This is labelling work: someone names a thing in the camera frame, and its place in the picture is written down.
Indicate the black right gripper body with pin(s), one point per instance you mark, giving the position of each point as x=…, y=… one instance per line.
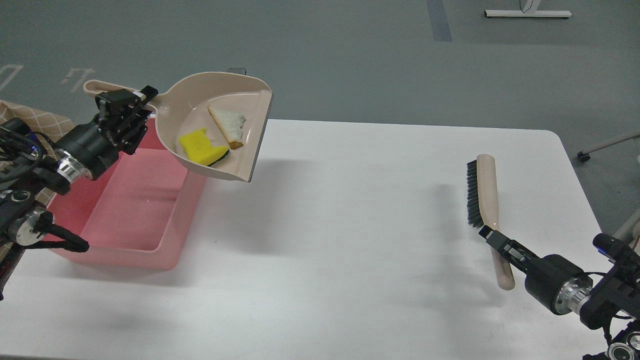
x=556, y=283

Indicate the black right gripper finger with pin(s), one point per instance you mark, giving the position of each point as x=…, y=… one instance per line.
x=511, y=250
x=485, y=231

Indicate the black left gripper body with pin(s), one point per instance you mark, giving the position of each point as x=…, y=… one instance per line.
x=90, y=146

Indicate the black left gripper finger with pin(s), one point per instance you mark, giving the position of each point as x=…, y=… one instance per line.
x=123, y=107
x=125, y=132

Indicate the beige hand brush black bristles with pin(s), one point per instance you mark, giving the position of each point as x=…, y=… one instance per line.
x=483, y=209

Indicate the yellow sponge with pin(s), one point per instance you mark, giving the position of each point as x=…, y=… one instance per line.
x=200, y=150

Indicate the beige plastic dustpan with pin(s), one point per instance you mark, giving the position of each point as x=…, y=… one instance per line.
x=184, y=108

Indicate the toast bread slice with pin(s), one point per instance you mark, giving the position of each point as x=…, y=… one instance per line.
x=230, y=124

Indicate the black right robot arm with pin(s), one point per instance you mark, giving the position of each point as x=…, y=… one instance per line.
x=611, y=305

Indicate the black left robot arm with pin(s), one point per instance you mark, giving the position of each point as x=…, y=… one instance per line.
x=31, y=162

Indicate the pink plastic bin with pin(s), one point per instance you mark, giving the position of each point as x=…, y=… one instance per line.
x=137, y=214

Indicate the brown checkered cloth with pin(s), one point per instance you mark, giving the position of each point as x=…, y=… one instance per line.
x=46, y=127

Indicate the white chair leg caster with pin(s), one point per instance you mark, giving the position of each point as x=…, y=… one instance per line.
x=625, y=231

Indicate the chair leg with caster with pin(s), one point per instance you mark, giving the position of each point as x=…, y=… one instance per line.
x=631, y=135

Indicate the white desk base foot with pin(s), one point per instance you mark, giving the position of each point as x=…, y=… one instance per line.
x=528, y=9

